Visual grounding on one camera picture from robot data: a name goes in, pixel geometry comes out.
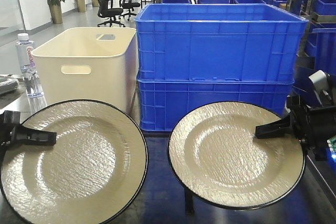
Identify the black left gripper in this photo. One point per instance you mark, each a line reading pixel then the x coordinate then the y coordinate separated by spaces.
pixel 10 121

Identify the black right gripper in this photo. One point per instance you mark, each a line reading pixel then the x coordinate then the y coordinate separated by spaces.
pixel 314 125

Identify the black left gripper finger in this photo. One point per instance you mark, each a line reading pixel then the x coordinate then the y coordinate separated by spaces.
pixel 189 203

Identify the beige textured plate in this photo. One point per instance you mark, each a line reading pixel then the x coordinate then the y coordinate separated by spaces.
pixel 91 175
pixel 214 153

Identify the clear water bottle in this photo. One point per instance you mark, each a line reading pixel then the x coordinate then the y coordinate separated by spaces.
pixel 25 47

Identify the cream plastic basket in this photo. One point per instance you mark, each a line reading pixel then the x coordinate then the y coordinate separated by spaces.
pixel 96 63

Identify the upper blue plastic crate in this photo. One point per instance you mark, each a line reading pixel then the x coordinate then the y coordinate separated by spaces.
pixel 218 42

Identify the black office chair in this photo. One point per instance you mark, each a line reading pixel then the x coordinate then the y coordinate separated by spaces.
pixel 130 6
pixel 106 10

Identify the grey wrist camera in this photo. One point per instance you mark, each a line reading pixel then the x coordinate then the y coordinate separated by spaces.
pixel 324 87

